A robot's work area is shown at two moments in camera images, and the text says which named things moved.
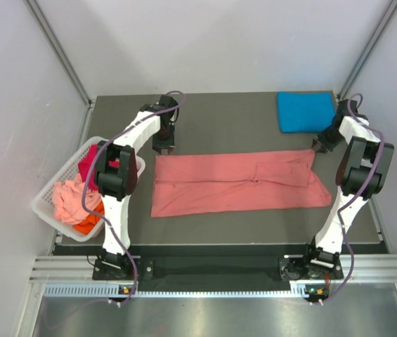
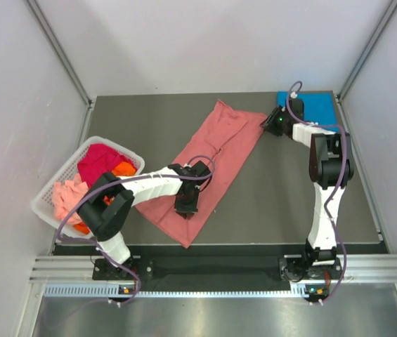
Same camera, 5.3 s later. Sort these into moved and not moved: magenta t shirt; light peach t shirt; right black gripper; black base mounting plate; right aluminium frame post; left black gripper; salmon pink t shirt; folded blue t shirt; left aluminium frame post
Moved: left black gripper; right black gripper; salmon pink t shirt
Not moved: folded blue t shirt; right aluminium frame post; light peach t shirt; black base mounting plate; left aluminium frame post; magenta t shirt
